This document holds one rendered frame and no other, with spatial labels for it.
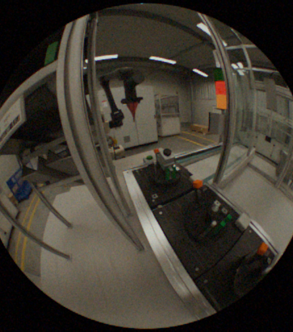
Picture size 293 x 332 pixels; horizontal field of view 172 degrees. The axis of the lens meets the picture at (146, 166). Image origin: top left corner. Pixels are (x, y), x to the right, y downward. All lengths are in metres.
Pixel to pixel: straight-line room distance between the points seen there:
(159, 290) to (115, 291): 0.14
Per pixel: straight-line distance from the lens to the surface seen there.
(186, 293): 0.30
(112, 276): 0.41
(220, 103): 0.38
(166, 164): 0.36
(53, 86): 0.17
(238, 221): 0.35
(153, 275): 0.38
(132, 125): 3.40
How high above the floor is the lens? 1.24
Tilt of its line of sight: 31 degrees down
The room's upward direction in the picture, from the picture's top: 7 degrees counter-clockwise
